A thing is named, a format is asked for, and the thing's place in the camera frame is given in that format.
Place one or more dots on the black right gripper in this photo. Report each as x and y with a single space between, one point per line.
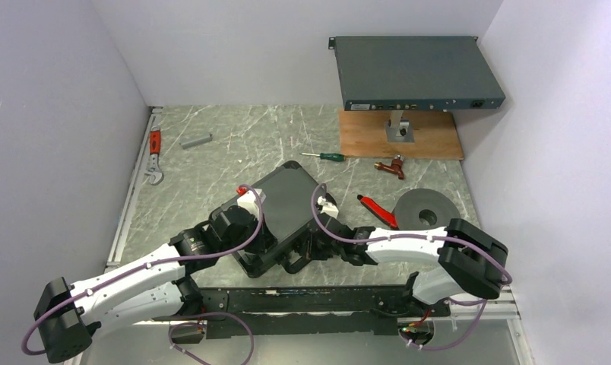
314 253

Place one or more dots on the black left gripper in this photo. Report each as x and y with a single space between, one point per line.
267 242

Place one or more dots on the black poker set case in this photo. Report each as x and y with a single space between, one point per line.
287 212

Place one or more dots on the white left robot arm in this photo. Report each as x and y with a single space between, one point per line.
69 316

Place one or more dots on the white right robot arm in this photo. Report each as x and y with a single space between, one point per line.
460 257

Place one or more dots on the grey metal bar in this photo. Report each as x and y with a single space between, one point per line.
204 139

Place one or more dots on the copper tap fitting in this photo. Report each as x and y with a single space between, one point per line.
395 167

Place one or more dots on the wooden board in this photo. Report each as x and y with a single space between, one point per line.
362 134

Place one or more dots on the grey metal stand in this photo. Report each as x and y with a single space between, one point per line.
398 129

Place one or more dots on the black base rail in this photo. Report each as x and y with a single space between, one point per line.
378 309

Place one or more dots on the green handled screwdriver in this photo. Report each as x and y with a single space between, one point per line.
335 157

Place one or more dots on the grey rack mount unit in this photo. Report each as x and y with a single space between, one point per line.
414 73

